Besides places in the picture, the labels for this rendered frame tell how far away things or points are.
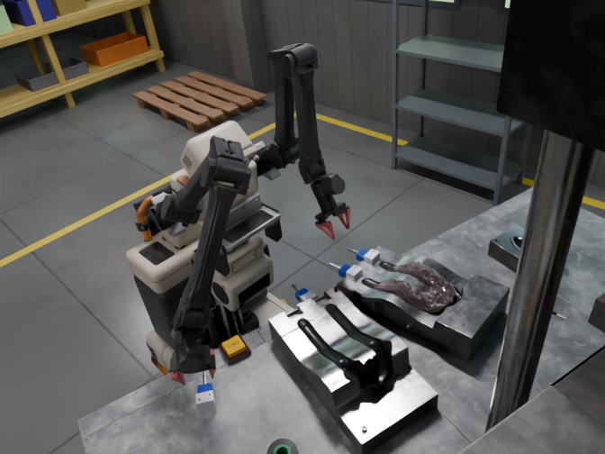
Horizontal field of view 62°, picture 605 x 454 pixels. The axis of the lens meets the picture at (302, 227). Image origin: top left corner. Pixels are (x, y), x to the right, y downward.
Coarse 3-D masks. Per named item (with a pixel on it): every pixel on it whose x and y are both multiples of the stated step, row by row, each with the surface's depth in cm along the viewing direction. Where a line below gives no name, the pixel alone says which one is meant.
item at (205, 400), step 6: (204, 372) 155; (204, 378) 153; (204, 384) 151; (210, 384) 150; (198, 390) 149; (204, 390) 149; (210, 390) 149; (198, 396) 146; (204, 396) 146; (210, 396) 145; (198, 402) 144; (204, 402) 144; (210, 402) 144; (198, 408) 145; (204, 408) 146; (210, 408) 146; (216, 408) 147
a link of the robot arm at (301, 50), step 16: (288, 48) 150; (304, 48) 148; (272, 64) 156; (304, 64) 149; (288, 80) 157; (288, 96) 161; (288, 112) 165; (288, 128) 169; (272, 144) 173; (288, 144) 173; (272, 160) 178; (288, 160) 176
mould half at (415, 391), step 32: (288, 320) 161; (320, 320) 160; (352, 320) 159; (288, 352) 156; (352, 352) 144; (320, 384) 140; (352, 384) 136; (384, 384) 142; (416, 384) 141; (352, 416) 135; (384, 416) 134; (416, 416) 137
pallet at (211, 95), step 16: (176, 80) 592; (192, 80) 584; (208, 80) 579; (224, 80) 573; (144, 96) 557; (160, 96) 558; (176, 96) 547; (192, 96) 543; (208, 96) 538; (224, 96) 533; (240, 96) 528; (256, 96) 524; (176, 112) 512; (208, 112) 504; (224, 112) 512; (240, 112) 525; (192, 128) 495
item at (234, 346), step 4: (236, 336) 165; (228, 340) 164; (232, 340) 164; (236, 340) 164; (240, 340) 163; (224, 344) 163; (228, 344) 163; (232, 344) 163; (236, 344) 162; (240, 344) 162; (244, 344) 162; (224, 348) 162; (228, 348) 162; (232, 348) 161; (236, 348) 161; (240, 348) 161; (244, 348) 162; (228, 352) 160; (232, 352) 160; (236, 352) 161; (240, 352) 162; (232, 356) 161
